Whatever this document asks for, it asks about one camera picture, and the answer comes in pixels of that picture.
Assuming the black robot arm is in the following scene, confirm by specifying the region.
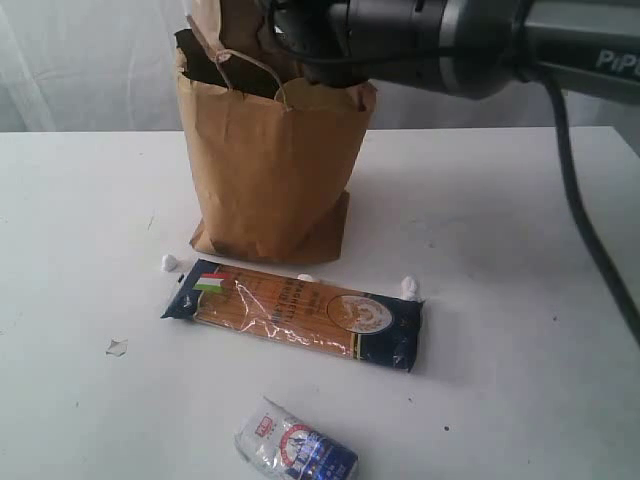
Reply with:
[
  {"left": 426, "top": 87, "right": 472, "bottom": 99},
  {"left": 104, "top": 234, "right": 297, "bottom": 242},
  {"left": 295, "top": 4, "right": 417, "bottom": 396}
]
[{"left": 260, "top": 0, "right": 639, "bottom": 104}]

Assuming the white backdrop curtain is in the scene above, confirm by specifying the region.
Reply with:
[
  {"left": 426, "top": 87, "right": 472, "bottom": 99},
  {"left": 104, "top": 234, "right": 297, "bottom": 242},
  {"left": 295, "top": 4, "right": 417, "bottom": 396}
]
[{"left": 0, "top": 0, "right": 640, "bottom": 134}]

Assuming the spaghetti packet blue and orange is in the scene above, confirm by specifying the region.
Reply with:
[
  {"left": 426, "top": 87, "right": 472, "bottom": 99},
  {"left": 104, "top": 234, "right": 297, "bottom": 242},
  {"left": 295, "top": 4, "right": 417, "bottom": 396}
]
[{"left": 164, "top": 259, "right": 423, "bottom": 372}]

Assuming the small clear plastic scrap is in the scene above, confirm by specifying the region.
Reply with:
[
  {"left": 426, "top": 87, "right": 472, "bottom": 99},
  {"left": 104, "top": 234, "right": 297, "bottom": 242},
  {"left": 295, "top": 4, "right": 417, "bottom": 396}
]
[{"left": 105, "top": 339, "right": 128, "bottom": 357}]

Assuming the white blue sugar packet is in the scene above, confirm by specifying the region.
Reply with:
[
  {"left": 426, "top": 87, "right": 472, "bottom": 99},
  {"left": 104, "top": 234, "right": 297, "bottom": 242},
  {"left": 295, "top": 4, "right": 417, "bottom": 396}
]
[{"left": 234, "top": 398, "right": 359, "bottom": 480}]

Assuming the brown paper bag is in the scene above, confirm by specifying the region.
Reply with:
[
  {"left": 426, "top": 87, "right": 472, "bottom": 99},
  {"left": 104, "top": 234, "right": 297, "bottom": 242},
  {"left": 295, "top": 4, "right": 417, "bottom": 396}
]
[{"left": 176, "top": 1, "right": 376, "bottom": 265}]

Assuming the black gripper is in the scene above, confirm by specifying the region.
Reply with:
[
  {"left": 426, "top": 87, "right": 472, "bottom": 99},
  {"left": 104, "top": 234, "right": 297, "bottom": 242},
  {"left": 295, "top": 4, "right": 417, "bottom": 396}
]
[{"left": 264, "top": 1, "right": 367, "bottom": 88}]

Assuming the clear jar with gold lid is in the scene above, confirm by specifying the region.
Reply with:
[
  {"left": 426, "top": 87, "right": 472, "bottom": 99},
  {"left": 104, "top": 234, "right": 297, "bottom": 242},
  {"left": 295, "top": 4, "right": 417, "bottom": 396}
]
[{"left": 274, "top": 77, "right": 365, "bottom": 112}]

